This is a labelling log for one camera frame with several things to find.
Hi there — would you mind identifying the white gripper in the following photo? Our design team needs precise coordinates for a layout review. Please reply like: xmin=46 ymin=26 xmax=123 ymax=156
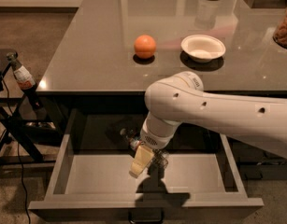
xmin=130 ymin=112 xmax=180 ymax=177

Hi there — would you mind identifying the clear plastic water bottle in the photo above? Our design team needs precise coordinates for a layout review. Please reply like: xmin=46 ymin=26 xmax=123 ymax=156
xmin=120 ymin=128 xmax=170 ymax=170

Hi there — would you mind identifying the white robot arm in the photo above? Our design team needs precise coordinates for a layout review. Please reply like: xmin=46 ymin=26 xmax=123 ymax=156
xmin=135 ymin=72 xmax=287 ymax=159

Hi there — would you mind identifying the open grey top drawer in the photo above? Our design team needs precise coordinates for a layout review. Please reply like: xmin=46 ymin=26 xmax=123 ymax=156
xmin=29 ymin=110 xmax=264 ymax=222

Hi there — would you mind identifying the dark glass soda bottle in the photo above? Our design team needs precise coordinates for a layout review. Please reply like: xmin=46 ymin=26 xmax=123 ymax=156
xmin=7 ymin=52 xmax=47 ymax=119

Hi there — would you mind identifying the orange fruit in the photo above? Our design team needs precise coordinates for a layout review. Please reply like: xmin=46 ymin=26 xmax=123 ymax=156
xmin=134 ymin=35 xmax=156 ymax=59

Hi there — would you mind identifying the black side table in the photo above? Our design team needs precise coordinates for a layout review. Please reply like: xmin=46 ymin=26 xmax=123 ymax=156
xmin=0 ymin=49 xmax=65 ymax=173

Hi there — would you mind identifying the white paper bowl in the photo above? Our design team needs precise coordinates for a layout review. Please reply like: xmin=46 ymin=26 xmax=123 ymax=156
xmin=180 ymin=35 xmax=226 ymax=63

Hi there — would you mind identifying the metal drawer handle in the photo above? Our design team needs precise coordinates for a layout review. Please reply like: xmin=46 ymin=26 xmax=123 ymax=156
xmin=128 ymin=209 xmax=165 ymax=224

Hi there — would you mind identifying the black power cable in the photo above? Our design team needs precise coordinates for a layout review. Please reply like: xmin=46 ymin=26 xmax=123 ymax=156
xmin=1 ymin=75 xmax=33 ymax=224

